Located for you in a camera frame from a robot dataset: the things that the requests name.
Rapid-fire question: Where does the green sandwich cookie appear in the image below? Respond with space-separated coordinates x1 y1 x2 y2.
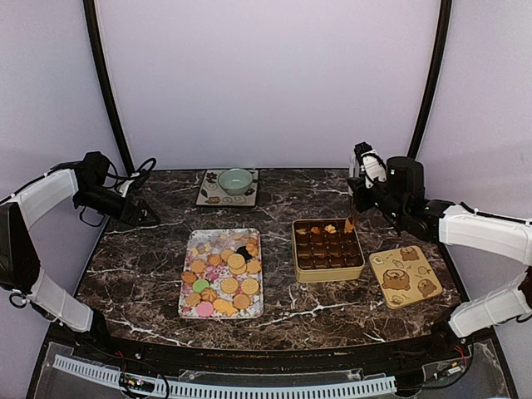
192 278 210 293

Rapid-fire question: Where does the pink round sandwich cookie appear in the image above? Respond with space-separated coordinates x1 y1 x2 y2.
195 301 214 318

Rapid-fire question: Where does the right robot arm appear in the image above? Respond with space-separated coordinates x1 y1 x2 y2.
347 143 531 361

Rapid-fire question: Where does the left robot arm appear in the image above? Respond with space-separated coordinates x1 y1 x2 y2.
1 151 160 362

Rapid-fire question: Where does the gold cookie tin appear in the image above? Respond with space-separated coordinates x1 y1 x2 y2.
292 218 365 283

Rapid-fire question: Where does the square floral plate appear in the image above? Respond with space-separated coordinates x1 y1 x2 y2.
195 170 259 208

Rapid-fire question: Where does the bear printed tin lid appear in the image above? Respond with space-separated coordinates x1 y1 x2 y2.
369 245 443 309

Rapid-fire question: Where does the green ceramic bowl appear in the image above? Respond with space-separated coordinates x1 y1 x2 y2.
219 168 254 196

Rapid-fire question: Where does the floral cookie tray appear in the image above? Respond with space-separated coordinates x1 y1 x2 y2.
178 228 264 320

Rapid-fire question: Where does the swirl butter cookie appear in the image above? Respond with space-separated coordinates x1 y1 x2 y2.
200 288 219 303

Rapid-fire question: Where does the black sandwich cookie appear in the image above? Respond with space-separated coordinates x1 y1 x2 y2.
236 246 253 261

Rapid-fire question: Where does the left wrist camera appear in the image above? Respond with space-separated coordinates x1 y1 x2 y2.
115 172 144 198

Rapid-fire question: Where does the white slotted cable duct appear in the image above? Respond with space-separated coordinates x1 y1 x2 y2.
52 355 397 398

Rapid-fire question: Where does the right black frame post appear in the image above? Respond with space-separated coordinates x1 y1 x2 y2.
407 0 453 159

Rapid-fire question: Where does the black frame post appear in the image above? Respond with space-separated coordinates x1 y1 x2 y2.
407 0 453 159
82 0 135 174

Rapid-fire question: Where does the left black frame post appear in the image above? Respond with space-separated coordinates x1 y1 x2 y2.
82 0 135 174

